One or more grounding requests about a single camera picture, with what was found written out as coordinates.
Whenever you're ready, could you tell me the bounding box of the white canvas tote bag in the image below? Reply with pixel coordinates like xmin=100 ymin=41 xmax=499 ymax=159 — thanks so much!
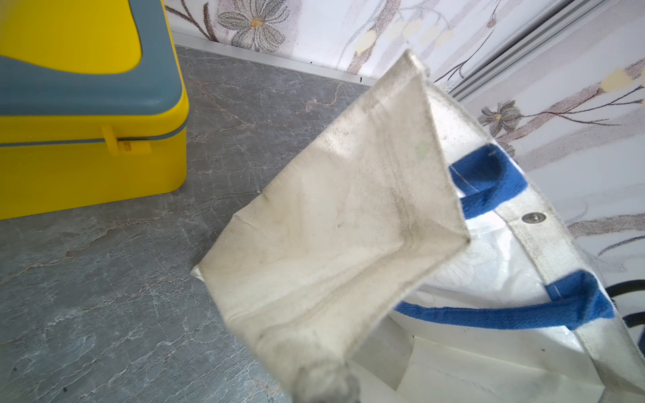
xmin=192 ymin=52 xmax=644 ymax=402

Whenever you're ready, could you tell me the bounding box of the yellow plastic box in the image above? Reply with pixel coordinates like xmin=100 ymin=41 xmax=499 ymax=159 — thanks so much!
xmin=1 ymin=1 xmax=190 ymax=219

